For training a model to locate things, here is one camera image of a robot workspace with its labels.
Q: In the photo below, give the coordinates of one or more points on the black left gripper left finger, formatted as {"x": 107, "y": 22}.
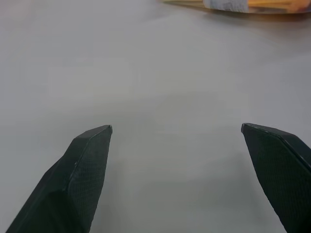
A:
{"x": 73, "y": 184}

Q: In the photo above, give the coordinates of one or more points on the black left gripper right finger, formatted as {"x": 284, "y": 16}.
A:
{"x": 284, "y": 174}

